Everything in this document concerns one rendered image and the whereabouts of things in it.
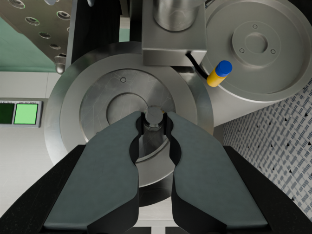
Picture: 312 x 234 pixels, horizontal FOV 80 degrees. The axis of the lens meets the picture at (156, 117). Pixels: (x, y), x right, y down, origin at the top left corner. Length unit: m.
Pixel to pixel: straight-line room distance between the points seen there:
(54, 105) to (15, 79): 3.49
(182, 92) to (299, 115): 0.14
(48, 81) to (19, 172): 2.88
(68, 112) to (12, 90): 3.47
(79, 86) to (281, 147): 0.24
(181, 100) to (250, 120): 0.19
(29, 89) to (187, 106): 3.38
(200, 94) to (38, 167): 0.47
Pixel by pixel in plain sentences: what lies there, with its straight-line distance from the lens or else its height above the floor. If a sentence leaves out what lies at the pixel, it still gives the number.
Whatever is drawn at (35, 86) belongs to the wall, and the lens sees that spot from 3.48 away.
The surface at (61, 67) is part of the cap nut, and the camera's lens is 0.57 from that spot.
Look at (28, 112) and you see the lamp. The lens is 0.58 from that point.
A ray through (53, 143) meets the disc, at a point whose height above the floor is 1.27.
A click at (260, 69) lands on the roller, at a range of 0.21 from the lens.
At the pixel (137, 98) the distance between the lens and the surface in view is 0.15.
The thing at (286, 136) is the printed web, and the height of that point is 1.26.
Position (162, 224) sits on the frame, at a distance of 0.52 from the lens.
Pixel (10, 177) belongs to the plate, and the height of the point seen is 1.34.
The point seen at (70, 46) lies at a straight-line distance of 0.21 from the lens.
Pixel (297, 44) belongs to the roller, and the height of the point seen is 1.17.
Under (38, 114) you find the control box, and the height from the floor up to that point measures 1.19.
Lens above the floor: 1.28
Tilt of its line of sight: 11 degrees down
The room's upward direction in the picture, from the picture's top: 180 degrees counter-clockwise
